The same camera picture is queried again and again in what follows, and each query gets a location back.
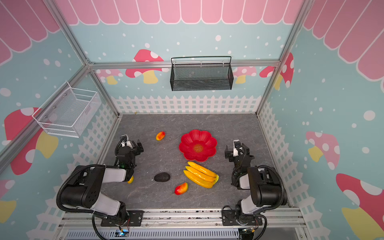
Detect red yellow mango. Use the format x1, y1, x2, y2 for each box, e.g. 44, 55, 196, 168
156, 132, 166, 141
175, 183, 189, 195

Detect dark fake avocado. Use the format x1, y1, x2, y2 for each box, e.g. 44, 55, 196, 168
154, 172, 171, 183

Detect yellow fake banana bunch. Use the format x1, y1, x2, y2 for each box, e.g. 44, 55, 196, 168
184, 162, 219, 189

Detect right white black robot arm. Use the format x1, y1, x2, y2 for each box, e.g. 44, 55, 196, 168
222, 140, 288, 226

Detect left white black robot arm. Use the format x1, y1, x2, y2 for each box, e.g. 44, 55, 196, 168
56, 135, 144, 226

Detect red yellow fruit at left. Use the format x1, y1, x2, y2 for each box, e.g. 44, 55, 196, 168
127, 176, 134, 184

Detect red flower-shaped fruit bowl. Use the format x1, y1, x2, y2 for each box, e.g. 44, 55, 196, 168
179, 130, 218, 163

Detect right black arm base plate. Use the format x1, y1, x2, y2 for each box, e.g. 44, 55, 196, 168
221, 209, 263, 226

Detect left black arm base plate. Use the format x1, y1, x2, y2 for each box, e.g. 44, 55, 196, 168
101, 210, 144, 227

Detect white wire mesh basket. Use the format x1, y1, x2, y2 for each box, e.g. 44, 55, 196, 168
32, 83, 102, 138

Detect aluminium front rail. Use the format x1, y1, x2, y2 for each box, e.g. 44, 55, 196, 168
57, 208, 306, 232

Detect black wire mesh basket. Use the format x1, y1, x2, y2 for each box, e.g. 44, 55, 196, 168
170, 56, 234, 91

